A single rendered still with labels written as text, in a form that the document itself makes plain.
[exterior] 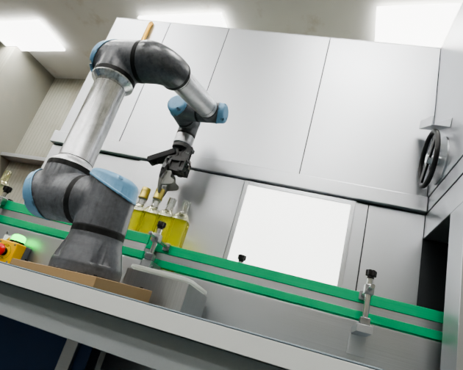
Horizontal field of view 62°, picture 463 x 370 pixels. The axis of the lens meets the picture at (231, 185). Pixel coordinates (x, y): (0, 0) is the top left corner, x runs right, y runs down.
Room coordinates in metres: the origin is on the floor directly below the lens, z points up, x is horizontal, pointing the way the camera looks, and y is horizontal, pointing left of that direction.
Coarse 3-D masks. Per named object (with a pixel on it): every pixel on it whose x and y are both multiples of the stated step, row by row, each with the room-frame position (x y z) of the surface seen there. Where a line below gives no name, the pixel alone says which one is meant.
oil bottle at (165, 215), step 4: (160, 212) 1.35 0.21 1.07; (164, 212) 1.35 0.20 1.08; (168, 212) 1.34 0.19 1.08; (172, 212) 1.35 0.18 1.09; (160, 216) 1.35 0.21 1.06; (164, 216) 1.34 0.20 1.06; (168, 216) 1.34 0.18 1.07; (172, 216) 1.35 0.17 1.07; (156, 220) 1.35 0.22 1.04; (160, 220) 1.34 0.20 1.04; (164, 220) 1.34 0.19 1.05; (168, 220) 1.34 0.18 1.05; (156, 224) 1.35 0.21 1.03; (168, 224) 1.34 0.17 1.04; (152, 228) 1.35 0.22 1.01; (156, 228) 1.35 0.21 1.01; (164, 228) 1.34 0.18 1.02; (164, 232) 1.34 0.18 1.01; (164, 236) 1.34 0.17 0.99
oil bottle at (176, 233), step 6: (174, 216) 1.33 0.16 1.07; (180, 216) 1.33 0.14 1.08; (186, 216) 1.33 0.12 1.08; (174, 222) 1.33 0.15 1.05; (180, 222) 1.33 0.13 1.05; (186, 222) 1.33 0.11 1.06; (168, 228) 1.33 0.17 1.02; (174, 228) 1.33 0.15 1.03; (180, 228) 1.32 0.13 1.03; (186, 228) 1.35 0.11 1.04; (168, 234) 1.33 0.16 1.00; (174, 234) 1.33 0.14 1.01; (180, 234) 1.32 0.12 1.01; (186, 234) 1.37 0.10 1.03; (168, 240) 1.33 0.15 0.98; (174, 240) 1.33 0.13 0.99; (180, 240) 1.33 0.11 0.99; (174, 246) 1.32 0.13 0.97; (180, 246) 1.35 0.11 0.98; (168, 270) 1.32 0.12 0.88
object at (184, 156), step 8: (176, 144) 1.35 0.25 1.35; (184, 144) 1.35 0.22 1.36; (176, 152) 1.36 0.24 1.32; (184, 152) 1.35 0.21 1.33; (192, 152) 1.36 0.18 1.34; (168, 160) 1.35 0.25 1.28; (176, 160) 1.34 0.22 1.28; (184, 160) 1.33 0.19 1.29; (168, 168) 1.36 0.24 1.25; (176, 168) 1.35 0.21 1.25; (184, 168) 1.35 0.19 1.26; (184, 176) 1.38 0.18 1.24
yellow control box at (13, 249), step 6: (0, 240) 1.26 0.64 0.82; (6, 240) 1.25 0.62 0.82; (6, 246) 1.25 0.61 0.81; (12, 246) 1.24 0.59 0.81; (18, 246) 1.25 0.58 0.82; (24, 246) 1.27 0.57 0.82; (6, 252) 1.24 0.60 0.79; (12, 252) 1.24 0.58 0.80; (18, 252) 1.26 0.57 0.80; (24, 252) 1.29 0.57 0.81; (0, 258) 1.25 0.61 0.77; (6, 258) 1.24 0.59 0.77; (18, 258) 1.27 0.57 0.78; (24, 258) 1.30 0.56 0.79
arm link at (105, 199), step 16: (80, 176) 0.85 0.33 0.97; (96, 176) 0.81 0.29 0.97; (112, 176) 0.81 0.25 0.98; (80, 192) 0.82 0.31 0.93; (96, 192) 0.81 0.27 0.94; (112, 192) 0.81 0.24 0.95; (128, 192) 0.83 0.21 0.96; (64, 208) 0.85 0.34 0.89; (80, 208) 0.83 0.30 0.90; (96, 208) 0.81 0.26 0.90; (112, 208) 0.81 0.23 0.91; (128, 208) 0.84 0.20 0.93; (96, 224) 0.81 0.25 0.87; (112, 224) 0.82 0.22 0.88; (128, 224) 0.86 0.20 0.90
